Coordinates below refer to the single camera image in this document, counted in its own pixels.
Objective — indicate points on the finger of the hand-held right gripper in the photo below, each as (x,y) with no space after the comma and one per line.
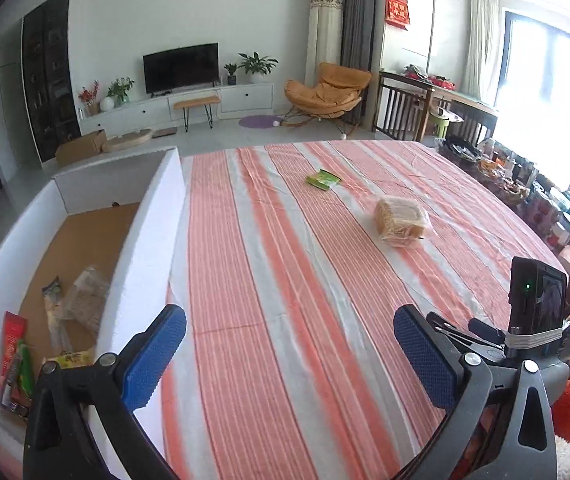
(447,321)
(475,347)

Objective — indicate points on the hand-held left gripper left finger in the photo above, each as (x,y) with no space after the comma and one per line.
(157,355)

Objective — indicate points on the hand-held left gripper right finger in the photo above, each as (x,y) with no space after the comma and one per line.
(427,360)

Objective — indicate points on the yellow snack packet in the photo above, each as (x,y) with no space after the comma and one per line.
(72,359)

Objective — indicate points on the beige cracker packet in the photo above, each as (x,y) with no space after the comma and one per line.
(85,300)

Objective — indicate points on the bread loaf packet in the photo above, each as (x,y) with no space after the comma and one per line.
(400,220)

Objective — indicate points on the long clear snack packet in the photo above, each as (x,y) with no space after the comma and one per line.
(55,310)

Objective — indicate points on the green sausage stick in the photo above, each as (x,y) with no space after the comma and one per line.
(26,370)

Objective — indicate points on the white foam box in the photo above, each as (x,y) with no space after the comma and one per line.
(155,220)

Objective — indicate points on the red snack packet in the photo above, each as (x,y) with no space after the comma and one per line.
(10,345)

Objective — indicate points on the pile of jars and containers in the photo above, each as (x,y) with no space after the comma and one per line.
(510,175)

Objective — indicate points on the orange striped tablecloth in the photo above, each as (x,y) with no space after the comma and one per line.
(290,310)

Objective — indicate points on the green snack packet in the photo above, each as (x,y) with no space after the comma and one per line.
(323,179)

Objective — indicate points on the green plastic stool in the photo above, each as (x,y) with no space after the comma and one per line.
(444,121)

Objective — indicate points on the beige cat scratcher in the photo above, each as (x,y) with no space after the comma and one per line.
(127,141)

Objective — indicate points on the dark wooden table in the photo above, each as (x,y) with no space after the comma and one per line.
(405,105)

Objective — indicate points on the cardboard box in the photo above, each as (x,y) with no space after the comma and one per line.
(80,147)

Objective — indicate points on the purple round floor mat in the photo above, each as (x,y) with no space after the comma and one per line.
(255,121)

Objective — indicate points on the wooden bench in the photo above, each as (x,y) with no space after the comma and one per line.
(197,101)

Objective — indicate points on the orange lounge chair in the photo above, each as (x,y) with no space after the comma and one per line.
(325,85)

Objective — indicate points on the potted plant with white vase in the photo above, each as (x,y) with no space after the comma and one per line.
(117,91)

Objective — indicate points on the red flower plant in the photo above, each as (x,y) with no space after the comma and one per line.
(90,95)

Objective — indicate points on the white television cabinet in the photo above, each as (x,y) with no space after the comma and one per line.
(245,95)

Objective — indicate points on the white curtain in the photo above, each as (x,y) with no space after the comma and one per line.
(482,35)

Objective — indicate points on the black television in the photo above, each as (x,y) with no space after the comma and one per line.
(180,67)

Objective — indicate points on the small plant in blue pot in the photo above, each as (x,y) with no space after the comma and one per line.
(231,74)

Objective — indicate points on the black display cabinet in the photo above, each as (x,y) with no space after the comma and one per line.
(50,85)

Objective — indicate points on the large leafy potted plant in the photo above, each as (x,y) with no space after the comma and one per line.
(257,65)

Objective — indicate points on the covered standing air conditioner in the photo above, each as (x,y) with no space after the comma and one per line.
(325,35)

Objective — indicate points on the grey curtain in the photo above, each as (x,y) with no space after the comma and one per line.
(360,10)

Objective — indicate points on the red wall calendar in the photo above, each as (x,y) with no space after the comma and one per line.
(397,8)

